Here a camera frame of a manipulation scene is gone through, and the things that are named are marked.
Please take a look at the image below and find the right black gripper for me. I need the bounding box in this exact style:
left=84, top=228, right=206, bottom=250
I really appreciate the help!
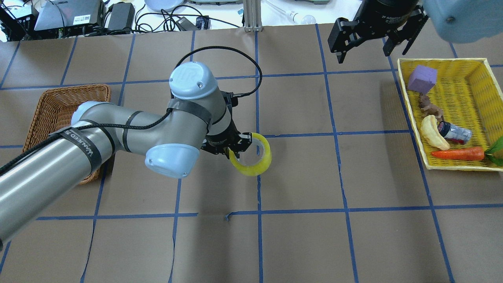
left=328, top=0, right=429, bottom=64

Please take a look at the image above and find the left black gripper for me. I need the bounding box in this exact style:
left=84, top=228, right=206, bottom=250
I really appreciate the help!
left=201, top=92, right=253, bottom=160

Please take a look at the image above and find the yellow tape roll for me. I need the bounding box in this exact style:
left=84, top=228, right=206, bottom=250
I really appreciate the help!
left=230, top=132, right=272, bottom=176

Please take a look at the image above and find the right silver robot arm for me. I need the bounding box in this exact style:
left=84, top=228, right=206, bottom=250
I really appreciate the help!
left=328, top=0, right=503, bottom=63

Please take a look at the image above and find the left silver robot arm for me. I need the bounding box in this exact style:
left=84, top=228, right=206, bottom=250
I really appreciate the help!
left=0, top=62, right=253, bottom=246

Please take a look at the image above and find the purple foam block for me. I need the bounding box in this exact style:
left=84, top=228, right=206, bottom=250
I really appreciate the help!
left=407, top=65, right=438, bottom=94

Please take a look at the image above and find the brown toy figure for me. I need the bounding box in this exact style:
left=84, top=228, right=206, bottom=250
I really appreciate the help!
left=418, top=94, right=444, bottom=122

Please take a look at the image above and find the yellow toy banana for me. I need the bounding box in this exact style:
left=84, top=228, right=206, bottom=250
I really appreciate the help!
left=420, top=115, right=450, bottom=151

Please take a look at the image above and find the yellow plastic basket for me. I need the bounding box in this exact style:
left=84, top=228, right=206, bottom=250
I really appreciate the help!
left=397, top=58, right=503, bottom=172

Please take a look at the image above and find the small printed can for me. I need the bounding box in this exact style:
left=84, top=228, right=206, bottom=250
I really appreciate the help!
left=438, top=121, right=472, bottom=145

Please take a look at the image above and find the orange toy carrot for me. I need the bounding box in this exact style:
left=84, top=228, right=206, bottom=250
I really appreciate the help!
left=430, top=136, right=503, bottom=167

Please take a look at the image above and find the light blue plate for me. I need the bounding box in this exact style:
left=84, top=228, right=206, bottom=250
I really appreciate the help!
left=144, top=0, right=185, bottom=13

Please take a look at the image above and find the black power adapter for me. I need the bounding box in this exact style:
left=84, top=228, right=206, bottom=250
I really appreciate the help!
left=106, top=2, right=135, bottom=31

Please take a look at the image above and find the brown wicker basket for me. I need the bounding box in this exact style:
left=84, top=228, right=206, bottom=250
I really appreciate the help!
left=22, top=84, right=112, bottom=185

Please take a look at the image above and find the black computer box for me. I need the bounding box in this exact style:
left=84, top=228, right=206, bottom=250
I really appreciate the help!
left=34, top=0, right=106, bottom=34

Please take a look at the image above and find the aluminium frame post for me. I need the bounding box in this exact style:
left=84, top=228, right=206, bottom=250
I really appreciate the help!
left=242, top=0, right=263, bottom=32

